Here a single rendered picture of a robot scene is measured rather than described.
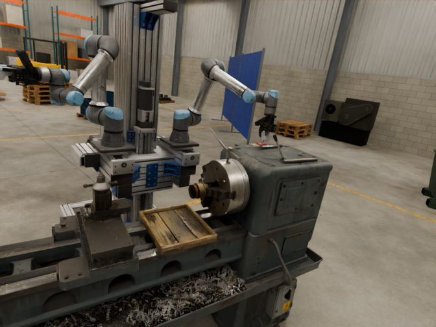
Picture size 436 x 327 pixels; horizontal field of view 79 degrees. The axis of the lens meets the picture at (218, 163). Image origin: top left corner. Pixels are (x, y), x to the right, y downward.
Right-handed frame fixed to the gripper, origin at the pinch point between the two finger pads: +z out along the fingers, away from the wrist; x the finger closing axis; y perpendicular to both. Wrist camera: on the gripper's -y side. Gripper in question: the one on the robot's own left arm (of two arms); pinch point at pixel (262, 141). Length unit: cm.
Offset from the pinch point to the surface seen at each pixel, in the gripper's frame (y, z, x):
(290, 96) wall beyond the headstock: -720, 10, 796
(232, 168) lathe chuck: 30, 5, -45
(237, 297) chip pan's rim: 52, 72, -46
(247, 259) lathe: 42, 58, -34
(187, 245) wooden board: 40, 39, -74
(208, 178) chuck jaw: 20, 14, -54
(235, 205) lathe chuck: 38, 23, -46
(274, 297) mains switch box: 47, 93, -8
